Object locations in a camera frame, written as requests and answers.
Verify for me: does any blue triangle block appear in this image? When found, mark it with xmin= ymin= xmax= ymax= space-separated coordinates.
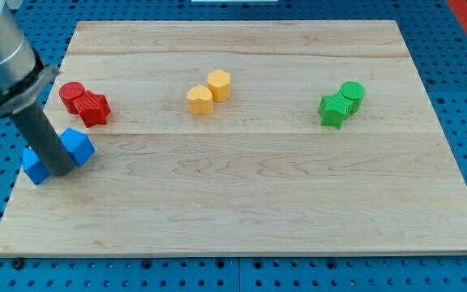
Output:
xmin=22 ymin=148 xmax=50 ymax=185

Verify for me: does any yellow hexagon block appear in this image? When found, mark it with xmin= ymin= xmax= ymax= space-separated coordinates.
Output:
xmin=208 ymin=70 xmax=231 ymax=102

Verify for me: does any red cylinder block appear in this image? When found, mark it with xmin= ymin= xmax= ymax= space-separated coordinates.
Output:
xmin=58 ymin=81 xmax=85 ymax=114

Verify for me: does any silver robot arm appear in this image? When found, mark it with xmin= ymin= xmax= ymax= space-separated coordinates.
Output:
xmin=0 ymin=0 xmax=75 ymax=176

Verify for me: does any red star block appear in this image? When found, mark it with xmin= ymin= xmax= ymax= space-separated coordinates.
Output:
xmin=74 ymin=91 xmax=111 ymax=128

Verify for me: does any wooden board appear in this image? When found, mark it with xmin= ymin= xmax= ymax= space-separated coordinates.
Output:
xmin=0 ymin=20 xmax=467 ymax=258

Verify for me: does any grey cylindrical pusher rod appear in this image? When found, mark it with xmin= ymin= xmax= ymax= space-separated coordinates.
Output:
xmin=11 ymin=101 xmax=75 ymax=176

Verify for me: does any green star block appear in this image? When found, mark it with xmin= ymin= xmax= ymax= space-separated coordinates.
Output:
xmin=318 ymin=92 xmax=353 ymax=129

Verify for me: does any green cylinder block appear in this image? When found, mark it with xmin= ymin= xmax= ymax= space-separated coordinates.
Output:
xmin=340 ymin=81 xmax=366 ymax=114

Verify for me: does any yellow heart block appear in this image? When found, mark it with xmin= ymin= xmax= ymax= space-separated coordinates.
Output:
xmin=186 ymin=85 xmax=214 ymax=115

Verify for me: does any blue cube block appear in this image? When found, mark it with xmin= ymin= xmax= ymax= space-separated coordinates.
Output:
xmin=60 ymin=128 xmax=95 ymax=167

